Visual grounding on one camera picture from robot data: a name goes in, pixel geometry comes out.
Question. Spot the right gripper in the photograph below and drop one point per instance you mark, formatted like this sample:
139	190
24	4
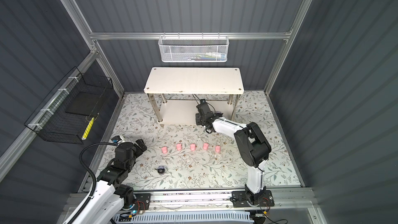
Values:
199	122

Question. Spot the white two-tier shelf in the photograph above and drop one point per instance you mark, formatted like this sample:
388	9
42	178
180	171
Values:
192	81

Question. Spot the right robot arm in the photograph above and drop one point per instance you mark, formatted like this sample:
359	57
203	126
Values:
252	144

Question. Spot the white ribbed cable duct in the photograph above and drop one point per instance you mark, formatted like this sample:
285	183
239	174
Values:
200	217

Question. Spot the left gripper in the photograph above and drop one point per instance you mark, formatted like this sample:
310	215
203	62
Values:
139	151

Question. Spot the floral patterned mat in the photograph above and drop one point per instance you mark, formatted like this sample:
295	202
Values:
188	169

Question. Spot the dark purple toy left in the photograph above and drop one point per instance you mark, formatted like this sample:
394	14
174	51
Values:
161	170

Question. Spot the black pad in basket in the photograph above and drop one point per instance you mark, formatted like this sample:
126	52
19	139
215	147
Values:
86	104

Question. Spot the items in white basket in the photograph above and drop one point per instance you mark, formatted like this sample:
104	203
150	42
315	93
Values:
208	57

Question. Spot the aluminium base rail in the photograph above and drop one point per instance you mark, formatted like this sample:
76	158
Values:
219	199

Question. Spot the black wire mesh basket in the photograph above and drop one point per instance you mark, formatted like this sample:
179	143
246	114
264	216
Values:
69	115

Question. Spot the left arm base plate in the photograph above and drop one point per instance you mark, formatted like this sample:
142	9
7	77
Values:
141	203

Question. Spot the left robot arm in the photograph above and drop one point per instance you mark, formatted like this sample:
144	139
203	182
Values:
108	195

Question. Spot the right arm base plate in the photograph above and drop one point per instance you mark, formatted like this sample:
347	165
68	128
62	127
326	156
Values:
246	199

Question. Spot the white wire mesh basket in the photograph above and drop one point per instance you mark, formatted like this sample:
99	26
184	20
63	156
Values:
175	50

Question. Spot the yellow label tag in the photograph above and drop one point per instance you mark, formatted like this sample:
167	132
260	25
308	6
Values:
88	129

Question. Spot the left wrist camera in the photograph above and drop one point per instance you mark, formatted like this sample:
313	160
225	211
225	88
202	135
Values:
118	139

